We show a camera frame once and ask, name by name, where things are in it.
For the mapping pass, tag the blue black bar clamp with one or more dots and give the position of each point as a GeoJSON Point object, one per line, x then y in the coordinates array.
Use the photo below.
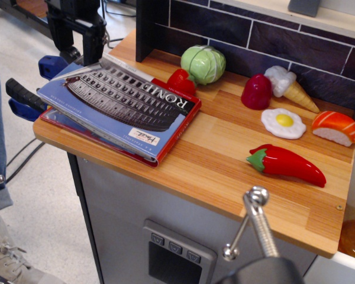
{"type": "Point", "coordinates": [26, 104]}

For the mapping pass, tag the red toy tomato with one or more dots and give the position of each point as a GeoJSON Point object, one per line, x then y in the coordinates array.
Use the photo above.
{"type": "Point", "coordinates": [183, 81]}

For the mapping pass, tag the red toy chili pepper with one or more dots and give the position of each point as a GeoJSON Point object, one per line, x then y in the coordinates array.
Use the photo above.
{"type": "Point", "coordinates": [275, 160]}

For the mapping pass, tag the toy ice cream cone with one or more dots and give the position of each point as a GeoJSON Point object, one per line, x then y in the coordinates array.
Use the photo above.
{"type": "Point", "coordinates": [284, 84]}

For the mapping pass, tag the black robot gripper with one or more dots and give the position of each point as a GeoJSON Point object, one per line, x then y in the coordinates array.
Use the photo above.
{"type": "Point", "coordinates": [64, 17]}

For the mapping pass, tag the dark red toy jelly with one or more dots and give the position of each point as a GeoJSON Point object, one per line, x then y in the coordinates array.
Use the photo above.
{"type": "Point", "coordinates": [257, 92]}

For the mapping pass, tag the black upright side panel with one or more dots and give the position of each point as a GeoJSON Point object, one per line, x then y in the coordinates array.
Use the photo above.
{"type": "Point", "coordinates": [148, 15]}

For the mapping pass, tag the toy fried egg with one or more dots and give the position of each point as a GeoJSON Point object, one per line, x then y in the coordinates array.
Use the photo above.
{"type": "Point", "coordinates": [283, 123]}

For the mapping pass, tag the grey object on shelf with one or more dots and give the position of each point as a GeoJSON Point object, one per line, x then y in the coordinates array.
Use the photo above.
{"type": "Point", "coordinates": [304, 7]}

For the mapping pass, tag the blue Rome picture book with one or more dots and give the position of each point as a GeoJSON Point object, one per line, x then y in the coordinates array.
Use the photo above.
{"type": "Point", "coordinates": [140, 115]}

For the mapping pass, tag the black table leg with caster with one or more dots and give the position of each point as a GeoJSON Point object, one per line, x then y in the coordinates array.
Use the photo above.
{"type": "Point", "coordinates": [32, 13]}

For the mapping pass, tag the green toy cabbage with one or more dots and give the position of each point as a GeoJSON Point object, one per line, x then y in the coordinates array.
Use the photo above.
{"type": "Point", "coordinates": [204, 63]}

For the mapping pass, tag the silver screw clamp handle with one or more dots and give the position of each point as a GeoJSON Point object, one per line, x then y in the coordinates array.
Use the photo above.
{"type": "Point", "coordinates": [254, 201]}

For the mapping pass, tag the beige sneaker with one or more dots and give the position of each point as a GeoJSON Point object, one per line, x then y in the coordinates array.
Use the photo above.
{"type": "Point", "coordinates": [14, 267]}

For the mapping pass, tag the grey toy kitchen cabinet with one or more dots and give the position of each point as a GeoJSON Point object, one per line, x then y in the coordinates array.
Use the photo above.
{"type": "Point", "coordinates": [142, 234]}

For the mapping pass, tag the toy salmon sushi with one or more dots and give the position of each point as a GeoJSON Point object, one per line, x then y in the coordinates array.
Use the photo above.
{"type": "Point", "coordinates": [334, 126]}

